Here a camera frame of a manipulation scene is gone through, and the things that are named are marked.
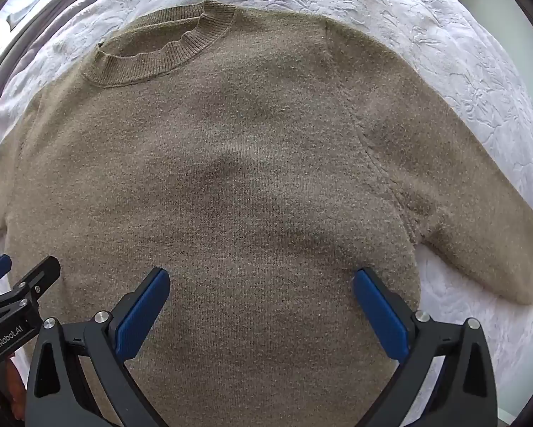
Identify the olive knit sweater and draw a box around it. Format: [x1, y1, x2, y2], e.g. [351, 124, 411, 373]
[0, 0, 533, 427]

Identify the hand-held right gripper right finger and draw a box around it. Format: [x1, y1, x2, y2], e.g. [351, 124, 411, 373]
[353, 268, 498, 427]

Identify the white embossed blanket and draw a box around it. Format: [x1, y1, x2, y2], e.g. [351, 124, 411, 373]
[0, 0, 533, 423]

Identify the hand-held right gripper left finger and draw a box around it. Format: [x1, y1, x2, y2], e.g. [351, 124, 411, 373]
[26, 267, 171, 427]

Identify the person's left hand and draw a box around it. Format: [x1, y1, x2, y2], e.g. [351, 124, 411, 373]
[3, 356, 29, 421]

